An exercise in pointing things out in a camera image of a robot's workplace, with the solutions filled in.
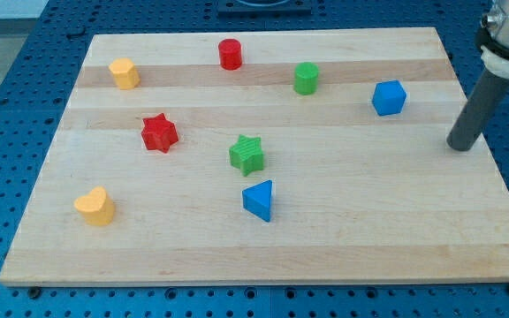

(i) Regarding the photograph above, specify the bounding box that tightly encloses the blue cube block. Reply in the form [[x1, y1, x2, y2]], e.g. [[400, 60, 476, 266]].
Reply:
[[372, 80, 406, 116]]

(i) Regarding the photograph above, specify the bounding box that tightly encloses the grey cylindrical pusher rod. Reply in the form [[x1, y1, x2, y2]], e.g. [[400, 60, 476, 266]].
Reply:
[[446, 46, 509, 151]]

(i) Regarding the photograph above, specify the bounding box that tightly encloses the yellow hexagon block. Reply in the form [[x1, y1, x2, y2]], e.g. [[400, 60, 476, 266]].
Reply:
[[108, 57, 141, 90]]

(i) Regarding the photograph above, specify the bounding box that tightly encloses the green cylinder block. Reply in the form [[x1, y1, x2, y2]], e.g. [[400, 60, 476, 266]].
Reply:
[[293, 62, 319, 95]]

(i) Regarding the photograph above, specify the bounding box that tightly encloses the green star block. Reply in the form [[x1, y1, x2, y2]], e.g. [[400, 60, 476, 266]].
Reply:
[[229, 134, 264, 177]]

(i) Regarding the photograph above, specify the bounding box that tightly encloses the red cylinder block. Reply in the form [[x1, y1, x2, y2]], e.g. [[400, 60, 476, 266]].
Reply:
[[218, 38, 243, 71]]

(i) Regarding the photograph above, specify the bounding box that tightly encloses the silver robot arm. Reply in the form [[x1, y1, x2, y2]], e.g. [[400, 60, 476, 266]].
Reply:
[[446, 0, 509, 151]]

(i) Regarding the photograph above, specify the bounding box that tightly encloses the yellow heart block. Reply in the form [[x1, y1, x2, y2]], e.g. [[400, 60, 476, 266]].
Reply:
[[73, 186, 116, 226]]

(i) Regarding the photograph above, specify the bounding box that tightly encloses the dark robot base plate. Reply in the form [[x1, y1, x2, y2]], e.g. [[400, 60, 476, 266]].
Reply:
[[217, 0, 313, 17]]

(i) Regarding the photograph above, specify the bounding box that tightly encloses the blue triangle block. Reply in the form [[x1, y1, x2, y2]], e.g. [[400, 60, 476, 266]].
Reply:
[[242, 180, 273, 223]]

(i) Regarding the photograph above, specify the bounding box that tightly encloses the wooden board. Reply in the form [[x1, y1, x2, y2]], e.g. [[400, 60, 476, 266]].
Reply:
[[0, 27, 509, 287]]

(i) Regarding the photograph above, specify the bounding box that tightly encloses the red star block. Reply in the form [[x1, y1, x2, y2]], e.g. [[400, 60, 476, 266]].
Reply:
[[141, 113, 179, 153]]

